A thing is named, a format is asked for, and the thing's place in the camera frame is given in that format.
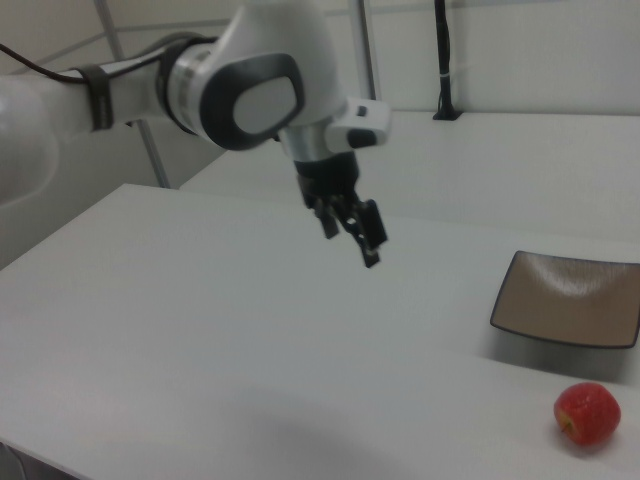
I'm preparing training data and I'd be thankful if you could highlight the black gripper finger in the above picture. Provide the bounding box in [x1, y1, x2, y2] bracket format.
[335, 195, 389, 270]
[313, 195, 342, 240]

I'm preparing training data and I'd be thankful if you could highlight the black velcro strap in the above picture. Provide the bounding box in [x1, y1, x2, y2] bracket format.
[74, 63, 117, 134]

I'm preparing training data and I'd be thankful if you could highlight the square brown ceramic plate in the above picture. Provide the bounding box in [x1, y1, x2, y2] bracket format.
[489, 249, 640, 351]

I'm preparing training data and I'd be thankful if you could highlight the thin dark arm cable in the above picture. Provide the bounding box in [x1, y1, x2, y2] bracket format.
[0, 30, 221, 85]

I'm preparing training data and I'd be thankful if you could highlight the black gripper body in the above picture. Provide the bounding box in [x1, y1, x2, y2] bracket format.
[293, 153, 362, 207]

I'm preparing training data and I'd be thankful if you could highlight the red apple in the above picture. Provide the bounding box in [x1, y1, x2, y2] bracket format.
[552, 381, 623, 445]

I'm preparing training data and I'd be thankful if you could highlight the black camera stand pole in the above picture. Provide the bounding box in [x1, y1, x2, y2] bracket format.
[431, 0, 464, 122]

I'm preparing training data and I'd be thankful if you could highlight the upright metal frame bar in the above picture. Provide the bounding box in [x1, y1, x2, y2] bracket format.
[351, 0, 377, 102]

